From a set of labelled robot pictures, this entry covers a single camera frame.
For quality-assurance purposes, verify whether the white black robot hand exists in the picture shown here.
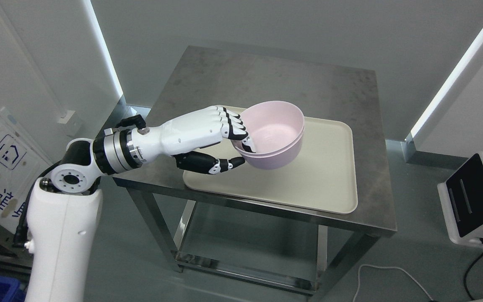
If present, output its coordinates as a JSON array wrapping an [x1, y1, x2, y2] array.
[[132, 106, 256, 174]]

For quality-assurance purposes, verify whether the pink bowl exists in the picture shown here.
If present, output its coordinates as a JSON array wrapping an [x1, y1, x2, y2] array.
[[231, 125, 305, 170], [240, 101, 305, 157]]

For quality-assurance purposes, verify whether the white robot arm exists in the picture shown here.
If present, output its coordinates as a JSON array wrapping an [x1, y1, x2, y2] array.
[[15, 115, 148, 302]]

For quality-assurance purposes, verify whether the cream plastic tray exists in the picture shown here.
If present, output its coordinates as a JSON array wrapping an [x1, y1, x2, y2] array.
[[182, 117, 358, 214]]

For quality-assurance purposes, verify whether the white sign board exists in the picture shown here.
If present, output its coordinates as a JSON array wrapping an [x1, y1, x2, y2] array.
[[0, 107, 66, 233]]

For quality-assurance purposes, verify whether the white black device box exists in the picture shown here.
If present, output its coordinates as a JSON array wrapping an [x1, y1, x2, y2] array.
[[437, 152, 483, 248]]

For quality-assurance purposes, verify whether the white wall socket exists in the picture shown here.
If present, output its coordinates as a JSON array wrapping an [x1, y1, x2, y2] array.
[[57, 110, 79, 128]]

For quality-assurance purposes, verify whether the white cable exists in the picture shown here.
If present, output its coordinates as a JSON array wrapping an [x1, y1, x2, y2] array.
[[352, 264, 483, 302]]

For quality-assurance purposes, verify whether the black power cable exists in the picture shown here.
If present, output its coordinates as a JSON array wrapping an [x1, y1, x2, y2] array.
[[463, 237, 483, 300]]

